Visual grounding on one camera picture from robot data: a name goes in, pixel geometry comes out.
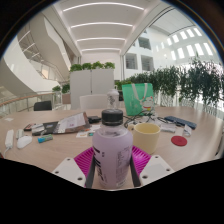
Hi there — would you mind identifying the small black red box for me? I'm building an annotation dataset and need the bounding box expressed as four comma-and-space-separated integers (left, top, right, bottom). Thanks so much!
23, 123, 37, 132

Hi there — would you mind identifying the clear shaker bottle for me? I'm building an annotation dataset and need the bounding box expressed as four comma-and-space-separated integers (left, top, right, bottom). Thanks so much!
106, 88, 120, 110

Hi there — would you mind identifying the small teal tube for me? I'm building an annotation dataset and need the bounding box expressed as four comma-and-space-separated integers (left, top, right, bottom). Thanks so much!
37, 133, 54, 144

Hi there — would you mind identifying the white computer mouse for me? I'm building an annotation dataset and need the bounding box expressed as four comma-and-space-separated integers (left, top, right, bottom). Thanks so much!
16, 134, 33, 150

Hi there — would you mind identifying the green tote bag cat print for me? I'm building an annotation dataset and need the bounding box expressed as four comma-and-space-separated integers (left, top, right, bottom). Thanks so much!
121, 82, 155, 117

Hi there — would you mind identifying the row of green hedge plants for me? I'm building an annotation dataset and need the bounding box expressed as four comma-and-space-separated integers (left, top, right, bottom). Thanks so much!
114, 58, 224, 108

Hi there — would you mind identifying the black cable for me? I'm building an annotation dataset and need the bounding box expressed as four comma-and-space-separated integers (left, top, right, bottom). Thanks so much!
123, 111, 168, 129

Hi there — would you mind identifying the white power strip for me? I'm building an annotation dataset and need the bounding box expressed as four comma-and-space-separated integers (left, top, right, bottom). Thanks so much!
4, 129, 15, 150

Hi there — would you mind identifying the potted green plant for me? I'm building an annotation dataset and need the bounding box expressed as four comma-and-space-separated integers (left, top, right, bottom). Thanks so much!
52, 83, 72, 104

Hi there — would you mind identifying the purple drink bottle black cap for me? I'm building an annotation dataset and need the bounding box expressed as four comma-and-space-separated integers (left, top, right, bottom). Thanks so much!
91, 108, 134, 190

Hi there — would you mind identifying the black chair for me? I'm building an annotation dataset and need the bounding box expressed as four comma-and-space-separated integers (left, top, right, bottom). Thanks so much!
33, 100, 53, 112

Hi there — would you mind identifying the dark blue keyboard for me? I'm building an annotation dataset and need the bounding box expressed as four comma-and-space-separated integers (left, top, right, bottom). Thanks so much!
164, 115, 198, 131

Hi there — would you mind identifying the small white device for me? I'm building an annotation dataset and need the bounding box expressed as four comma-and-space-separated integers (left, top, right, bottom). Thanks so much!
15, 128, 25, 140

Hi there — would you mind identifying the pale yellow cup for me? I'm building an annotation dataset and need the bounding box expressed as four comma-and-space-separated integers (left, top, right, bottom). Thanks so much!
127, 122, 161, 155

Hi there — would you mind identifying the black notebook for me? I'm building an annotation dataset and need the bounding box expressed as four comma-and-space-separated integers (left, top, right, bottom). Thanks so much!
31, 121, 59, 137

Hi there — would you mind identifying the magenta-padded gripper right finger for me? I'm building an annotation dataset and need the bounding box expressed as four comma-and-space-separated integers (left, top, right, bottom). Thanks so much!
129, 145, 176, 188

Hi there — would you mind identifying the white packet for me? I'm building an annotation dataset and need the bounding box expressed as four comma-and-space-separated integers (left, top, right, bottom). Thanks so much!
159, 123, 177, 134
183, 123, 193, 137

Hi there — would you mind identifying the open magazine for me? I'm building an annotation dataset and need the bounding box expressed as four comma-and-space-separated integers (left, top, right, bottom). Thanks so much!
53, 111, 91, 135

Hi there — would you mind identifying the flat round red coaster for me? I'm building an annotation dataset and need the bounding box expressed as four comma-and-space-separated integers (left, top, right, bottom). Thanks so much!
170, 135, 188, 147

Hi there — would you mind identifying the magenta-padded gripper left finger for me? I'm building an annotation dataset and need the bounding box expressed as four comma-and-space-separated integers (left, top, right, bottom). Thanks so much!
51, 146, 98, 190

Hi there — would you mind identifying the white cabinet with plants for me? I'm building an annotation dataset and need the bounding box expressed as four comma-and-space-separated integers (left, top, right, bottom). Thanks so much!
69, 61, 116, 110

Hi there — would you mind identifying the black pouch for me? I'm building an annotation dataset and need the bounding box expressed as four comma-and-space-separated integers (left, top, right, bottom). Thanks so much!
87, 115, 102, 124

